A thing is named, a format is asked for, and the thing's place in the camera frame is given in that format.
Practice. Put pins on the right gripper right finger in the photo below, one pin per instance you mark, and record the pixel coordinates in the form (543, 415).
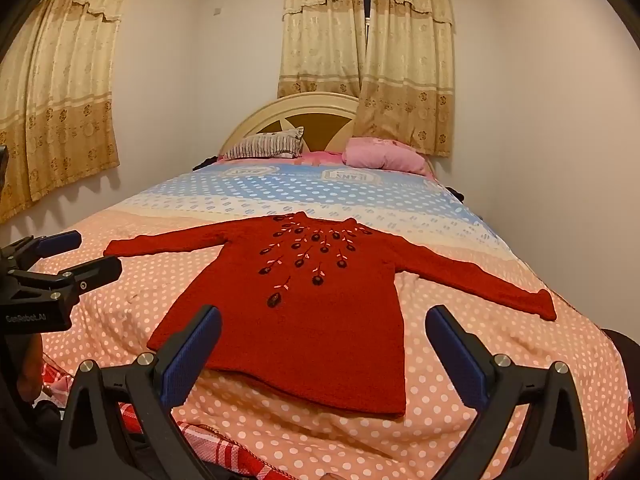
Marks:
(552, 442)

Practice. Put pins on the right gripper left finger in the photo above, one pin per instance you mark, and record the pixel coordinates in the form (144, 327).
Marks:
(118, 422)

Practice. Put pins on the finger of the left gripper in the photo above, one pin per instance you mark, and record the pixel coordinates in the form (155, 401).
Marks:
(94, 274)
(30, 249)

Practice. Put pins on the red knitted sweater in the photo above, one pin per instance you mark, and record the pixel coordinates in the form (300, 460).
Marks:
(309, 307)

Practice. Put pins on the red plaid cloth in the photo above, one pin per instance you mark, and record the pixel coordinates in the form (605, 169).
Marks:
(213, 448)

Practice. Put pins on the beige side window curtain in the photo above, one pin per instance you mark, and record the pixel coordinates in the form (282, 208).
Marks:
(56, 99)

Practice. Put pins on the striped pillow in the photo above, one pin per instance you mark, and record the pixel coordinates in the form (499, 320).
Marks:
(281, 144)

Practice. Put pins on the cream wooden headboard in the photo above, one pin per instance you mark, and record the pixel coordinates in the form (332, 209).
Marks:
(328, 120)

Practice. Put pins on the pink pillow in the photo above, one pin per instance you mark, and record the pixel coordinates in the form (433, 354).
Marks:
(373, 153)

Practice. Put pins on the beige window curtain left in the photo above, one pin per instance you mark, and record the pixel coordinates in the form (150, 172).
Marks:
(323, 47)

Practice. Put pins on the beige window curtain right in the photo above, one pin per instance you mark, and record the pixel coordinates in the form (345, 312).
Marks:
(407, 92)

